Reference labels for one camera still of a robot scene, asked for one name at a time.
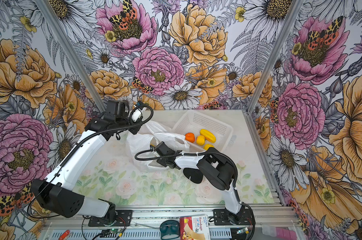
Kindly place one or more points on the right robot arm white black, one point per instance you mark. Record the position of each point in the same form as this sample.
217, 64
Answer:
218, 169

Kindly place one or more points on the white plastic bag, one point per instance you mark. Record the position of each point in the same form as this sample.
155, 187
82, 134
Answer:
151, 134

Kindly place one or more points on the red handled tool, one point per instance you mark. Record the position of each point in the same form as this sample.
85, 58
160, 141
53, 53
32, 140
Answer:
65, 235

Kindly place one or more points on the aluminium corner post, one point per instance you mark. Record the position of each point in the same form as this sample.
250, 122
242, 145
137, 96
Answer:
280, 40
59, 32

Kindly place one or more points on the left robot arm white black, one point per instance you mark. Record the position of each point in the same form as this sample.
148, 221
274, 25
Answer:
55, 192

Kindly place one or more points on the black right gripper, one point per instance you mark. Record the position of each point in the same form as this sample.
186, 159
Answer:
161, 162

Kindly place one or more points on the white plastic mesh basket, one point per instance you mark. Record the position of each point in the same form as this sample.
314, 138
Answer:
194, 121

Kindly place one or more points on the aluminium corner post right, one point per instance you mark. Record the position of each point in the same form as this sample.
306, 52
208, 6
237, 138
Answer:
280, 40

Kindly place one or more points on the red white bandage box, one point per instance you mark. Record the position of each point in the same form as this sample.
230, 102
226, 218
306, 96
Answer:
194, 228

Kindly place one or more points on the pink transparent packet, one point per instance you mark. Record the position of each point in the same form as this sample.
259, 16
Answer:
278, 232

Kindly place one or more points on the peach toy fruit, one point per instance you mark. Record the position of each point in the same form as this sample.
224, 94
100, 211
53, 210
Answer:
200, 140

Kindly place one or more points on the orange toy orange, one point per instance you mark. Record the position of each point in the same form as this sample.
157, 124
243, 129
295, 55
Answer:
190, 137

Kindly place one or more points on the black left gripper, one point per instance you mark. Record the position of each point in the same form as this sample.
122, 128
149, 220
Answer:
135, 129

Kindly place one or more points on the yellow toy lemon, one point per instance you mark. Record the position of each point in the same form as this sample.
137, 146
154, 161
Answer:
207, 146

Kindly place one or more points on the aluminium corner post left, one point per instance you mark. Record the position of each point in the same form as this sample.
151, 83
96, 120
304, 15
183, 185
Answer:
59, 32

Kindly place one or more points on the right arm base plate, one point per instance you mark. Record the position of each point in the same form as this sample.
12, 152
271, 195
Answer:
223, 217

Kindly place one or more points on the yellow toy corn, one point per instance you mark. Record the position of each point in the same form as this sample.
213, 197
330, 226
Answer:
208, 135

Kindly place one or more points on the teal round tape dispenser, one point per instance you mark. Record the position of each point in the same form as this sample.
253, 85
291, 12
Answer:
169, 230

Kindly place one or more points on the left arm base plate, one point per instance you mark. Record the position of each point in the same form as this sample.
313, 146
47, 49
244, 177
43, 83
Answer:
119, 218

